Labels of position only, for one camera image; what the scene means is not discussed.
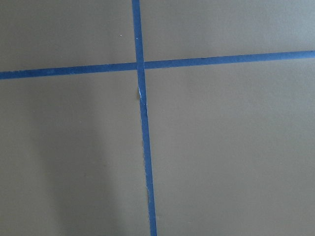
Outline blue tape strip lengthwise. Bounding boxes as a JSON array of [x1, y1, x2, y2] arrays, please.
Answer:
[[132, 0, 158, 236]]

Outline blue tape strip crosswise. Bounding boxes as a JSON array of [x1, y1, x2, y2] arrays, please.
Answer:
[[0, 51, 315, 80]]

